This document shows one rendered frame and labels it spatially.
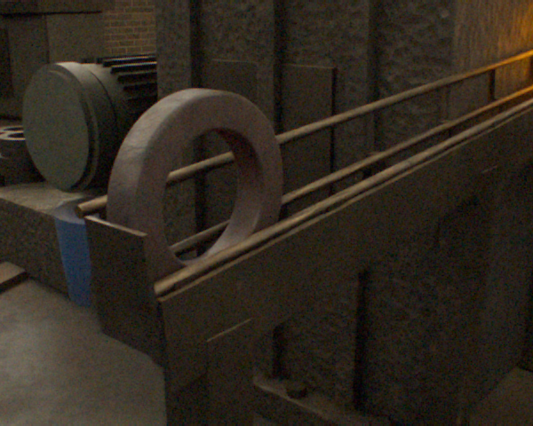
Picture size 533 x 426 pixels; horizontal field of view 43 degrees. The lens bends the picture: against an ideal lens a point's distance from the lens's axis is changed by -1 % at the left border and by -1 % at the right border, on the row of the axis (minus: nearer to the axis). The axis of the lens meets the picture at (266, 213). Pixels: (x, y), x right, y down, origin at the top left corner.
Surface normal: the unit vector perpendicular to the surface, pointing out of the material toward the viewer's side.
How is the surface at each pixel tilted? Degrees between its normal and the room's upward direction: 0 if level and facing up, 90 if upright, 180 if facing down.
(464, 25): 90
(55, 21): 90
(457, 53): 90
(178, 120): 90
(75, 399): 0
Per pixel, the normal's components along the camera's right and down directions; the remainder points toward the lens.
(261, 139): 0.76, 0.19
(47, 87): -0.64, 0.22
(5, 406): 0.00, -0.96
